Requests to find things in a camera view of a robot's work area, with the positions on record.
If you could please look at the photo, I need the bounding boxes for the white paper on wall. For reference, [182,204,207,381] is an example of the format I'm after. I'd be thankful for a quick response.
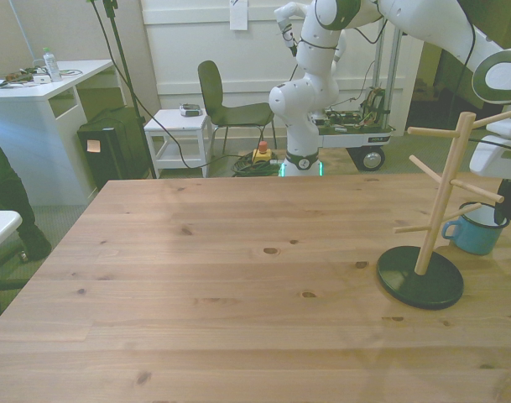
[229,0,248,31]

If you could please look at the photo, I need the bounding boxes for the blue enamel mug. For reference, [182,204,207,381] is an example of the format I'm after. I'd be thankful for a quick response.
[441,202,511,256]

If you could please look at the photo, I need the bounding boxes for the yellow red emergency stop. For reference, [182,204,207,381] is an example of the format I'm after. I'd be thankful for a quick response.
[253,141,273,165]

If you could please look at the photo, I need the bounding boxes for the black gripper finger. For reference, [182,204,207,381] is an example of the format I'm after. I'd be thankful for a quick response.
[493,179,511,228]

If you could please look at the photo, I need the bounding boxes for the person in dark trousers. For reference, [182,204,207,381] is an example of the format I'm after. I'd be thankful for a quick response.
[0,117,53,262]

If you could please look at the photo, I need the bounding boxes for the wooden mug tree black base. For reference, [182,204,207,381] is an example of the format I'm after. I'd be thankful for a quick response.
[376,109,511,311]

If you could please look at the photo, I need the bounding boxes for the white side table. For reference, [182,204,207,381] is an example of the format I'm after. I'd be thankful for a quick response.
[143,108,212,178]

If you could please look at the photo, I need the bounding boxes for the black computer case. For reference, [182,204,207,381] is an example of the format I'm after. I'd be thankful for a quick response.
[77,108,151,190]

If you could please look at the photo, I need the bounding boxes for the black tripod stand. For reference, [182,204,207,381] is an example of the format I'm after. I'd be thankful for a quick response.
[86,0,158,180]

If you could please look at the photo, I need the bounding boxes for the tool and wire clutter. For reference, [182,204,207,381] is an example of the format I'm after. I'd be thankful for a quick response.
[0,65,40,89]

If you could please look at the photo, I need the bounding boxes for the wheeled robot cart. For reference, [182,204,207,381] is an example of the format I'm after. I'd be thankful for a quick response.
[309,16,407,172]

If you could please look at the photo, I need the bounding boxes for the black floor cable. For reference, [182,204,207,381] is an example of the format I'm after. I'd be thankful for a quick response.
[91,0,239,170]

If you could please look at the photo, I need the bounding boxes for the white desk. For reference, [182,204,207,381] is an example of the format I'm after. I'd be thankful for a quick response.
[0,59,126,207]

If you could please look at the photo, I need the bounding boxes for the clear plastic bottle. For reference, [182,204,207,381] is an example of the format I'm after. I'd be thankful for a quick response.
[43,46,63,83]

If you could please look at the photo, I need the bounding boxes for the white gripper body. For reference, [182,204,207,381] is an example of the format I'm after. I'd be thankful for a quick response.
[468,144,511,182]

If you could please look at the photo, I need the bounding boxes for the coiled black cables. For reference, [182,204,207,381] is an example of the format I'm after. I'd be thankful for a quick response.
[232,150,286,177]

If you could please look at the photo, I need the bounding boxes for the black office chair base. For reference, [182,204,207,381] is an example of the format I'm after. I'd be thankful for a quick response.
[0,247,29,316]

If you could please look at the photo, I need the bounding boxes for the dark plywood chair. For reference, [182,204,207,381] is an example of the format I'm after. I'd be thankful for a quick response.
[197,60,277,154]

